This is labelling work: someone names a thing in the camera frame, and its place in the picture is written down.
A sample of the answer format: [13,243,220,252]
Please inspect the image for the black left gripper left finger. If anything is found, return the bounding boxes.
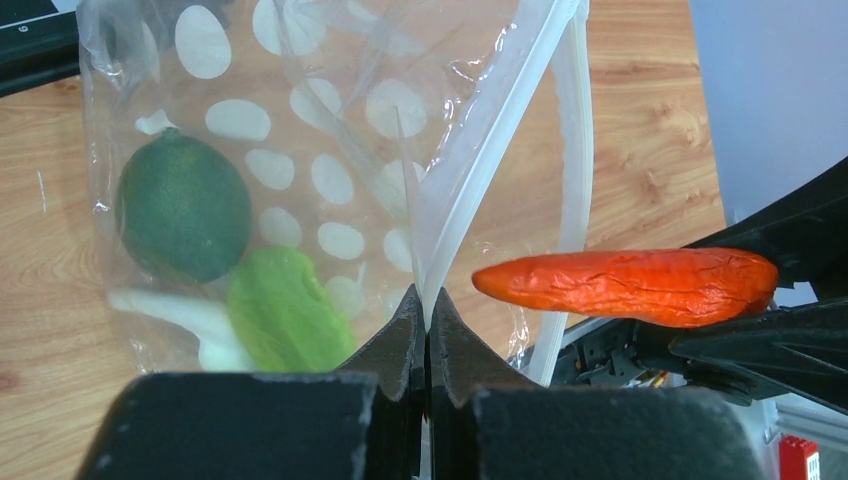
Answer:
[77,288,425,479]

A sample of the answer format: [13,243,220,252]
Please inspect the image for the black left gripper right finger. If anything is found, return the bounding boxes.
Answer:
[427,292,763,480]

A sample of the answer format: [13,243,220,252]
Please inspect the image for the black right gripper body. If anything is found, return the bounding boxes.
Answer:
[551,318,754,406]

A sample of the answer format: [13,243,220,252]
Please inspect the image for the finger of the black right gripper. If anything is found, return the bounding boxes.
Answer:
[669,298,847,414]
[690,159,847,289]

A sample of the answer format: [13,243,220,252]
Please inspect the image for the orange carrot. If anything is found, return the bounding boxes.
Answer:
[471,247,779,328]

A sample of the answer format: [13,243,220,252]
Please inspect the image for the light green leaf vegetable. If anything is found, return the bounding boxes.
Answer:
[226,246,357,372]

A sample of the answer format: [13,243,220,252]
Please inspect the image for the white grey mushroom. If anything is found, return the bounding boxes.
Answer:
[108,288,256,372]

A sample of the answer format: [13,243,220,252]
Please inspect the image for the clear dotted zip bag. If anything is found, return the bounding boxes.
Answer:
[76,1,594,386]

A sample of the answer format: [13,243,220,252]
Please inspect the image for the dark green lime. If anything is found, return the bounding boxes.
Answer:
[114,127,252,284]

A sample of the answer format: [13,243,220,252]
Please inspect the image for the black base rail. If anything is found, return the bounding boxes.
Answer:
[1,0,79,97]

